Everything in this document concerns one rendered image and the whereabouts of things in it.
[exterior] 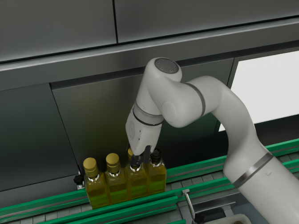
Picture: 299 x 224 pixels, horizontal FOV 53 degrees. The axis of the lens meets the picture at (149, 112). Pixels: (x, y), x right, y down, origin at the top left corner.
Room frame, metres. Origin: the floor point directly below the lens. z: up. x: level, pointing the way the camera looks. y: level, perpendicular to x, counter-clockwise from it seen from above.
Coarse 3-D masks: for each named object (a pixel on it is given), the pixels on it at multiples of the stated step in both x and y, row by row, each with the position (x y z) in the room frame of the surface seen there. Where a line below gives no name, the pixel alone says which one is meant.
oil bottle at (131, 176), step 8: (128, 168) 0.42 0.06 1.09; (144, 168) 0.43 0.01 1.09; (128, 176) 0.40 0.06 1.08; (136, 176) 0.40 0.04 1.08; (144, 176) 0.41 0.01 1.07; (128, 184) 0.40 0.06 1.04; (136, 184) 0.40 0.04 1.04; (144, 184) 0.41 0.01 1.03; (128, 192) 0.42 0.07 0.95; (136, 192) 0.40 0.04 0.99; (144, 192) 0.41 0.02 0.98
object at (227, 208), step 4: (224, 204) 0.44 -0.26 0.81; (228, 204) 0.44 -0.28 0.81; (232, 204) 0.45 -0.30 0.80; (212, 208) 0.43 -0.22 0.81; (216, 208) 0.43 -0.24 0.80; (220, 208) 0.44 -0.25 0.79; (224, 208) 0.44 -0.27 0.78; (228, 208) 0.45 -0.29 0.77; (196, 212) 0.41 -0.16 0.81; (200, 212) 0.42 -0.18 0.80; (204, 212) 0.42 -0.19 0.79; (208, 212) 0.43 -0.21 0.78; (212, 212) 0.43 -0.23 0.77; (216, 212) 0.43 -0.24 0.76; (224, 212) 0.44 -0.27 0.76; (228, 212) 0.44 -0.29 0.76; (232, 212) 0.44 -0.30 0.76
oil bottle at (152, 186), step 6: (162, 162) 0.44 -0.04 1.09; (150, 168) 0.42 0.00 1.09; (156, 168) 0.42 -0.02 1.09; (162, 168) 0.43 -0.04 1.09; (150, 174) 0.41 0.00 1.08; (156, 174) 0.42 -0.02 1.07; (162, 174) 0.42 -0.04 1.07; (150, 180) 0.41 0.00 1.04; (156, 180) 0.42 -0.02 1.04; (162, 180) 0.42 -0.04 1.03; (150, 186) 0.41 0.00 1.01; (156, 186) 0.42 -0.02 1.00; (162, 186) 0.42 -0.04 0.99; (150, 192) 0.41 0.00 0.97; (156, 192) 0.42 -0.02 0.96
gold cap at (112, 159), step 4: (108, 156) 0.42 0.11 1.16; (112, 156) 0.42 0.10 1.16; (116, 156) 0.42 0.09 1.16; (108, 160) 0.40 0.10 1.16; (112, 160) 0.40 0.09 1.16; (116, 160) 0.40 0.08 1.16; (108, 164) 0.40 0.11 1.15; (112, 164) 0.40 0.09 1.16; (116, 164) 0.40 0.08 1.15; (120, 164) 0.42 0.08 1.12; (108, 168) 0.40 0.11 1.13; (112, 168) 0.40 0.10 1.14; (116, 168) 0.40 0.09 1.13; (112, 172) 0.39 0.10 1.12
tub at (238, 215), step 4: (228, 216) 0.39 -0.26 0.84; (232, 216) 0.39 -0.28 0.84; (236, 216) 0.39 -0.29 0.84; (240, 216) 0.39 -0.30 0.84; (244, 216) 0.39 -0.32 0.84; (216, 220) 0.37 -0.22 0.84; (220, 220) 0.37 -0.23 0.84; (224, 220) 0.37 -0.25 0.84; (228, 220) 0.38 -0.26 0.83; (232, 220) 0.38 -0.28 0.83; (236, 220) 0.38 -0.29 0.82; (240, 220) 0.38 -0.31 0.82; (244, 220) 0.38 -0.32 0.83; (248, 220) 0.37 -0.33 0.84
